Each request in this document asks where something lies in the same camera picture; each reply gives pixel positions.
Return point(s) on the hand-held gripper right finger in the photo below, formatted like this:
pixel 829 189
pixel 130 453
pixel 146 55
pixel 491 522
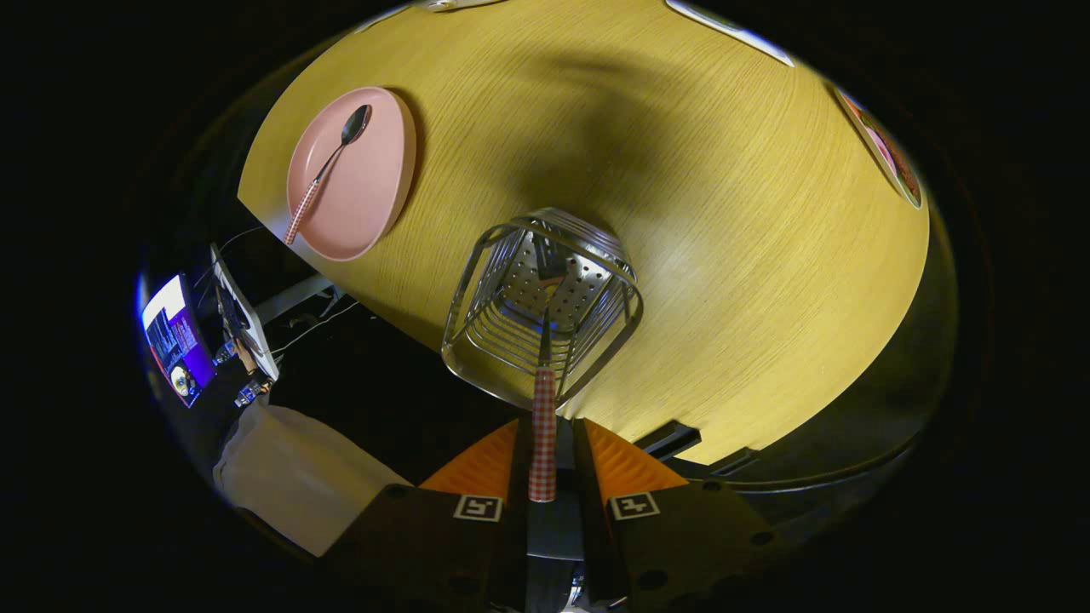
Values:
pixel 588 477

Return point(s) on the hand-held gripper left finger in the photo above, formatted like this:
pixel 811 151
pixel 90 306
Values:
pixel 518 477

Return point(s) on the white table leg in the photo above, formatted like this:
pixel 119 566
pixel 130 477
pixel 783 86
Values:
pixel 294 296

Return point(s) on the white framed panel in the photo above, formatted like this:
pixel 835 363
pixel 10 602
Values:
pixel 255 336

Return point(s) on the pink plate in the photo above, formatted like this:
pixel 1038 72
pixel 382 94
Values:
pixel 366 187

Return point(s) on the laptop with lit screen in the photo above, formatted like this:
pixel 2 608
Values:
pixel 174 340

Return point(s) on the round food picture card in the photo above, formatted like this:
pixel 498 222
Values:
pixel 886 153

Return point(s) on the white square coaster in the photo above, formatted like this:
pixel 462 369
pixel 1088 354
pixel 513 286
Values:
pixel 732 30

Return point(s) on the black table bracket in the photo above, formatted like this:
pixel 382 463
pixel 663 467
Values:
pixel 734 462
pixel 673 438

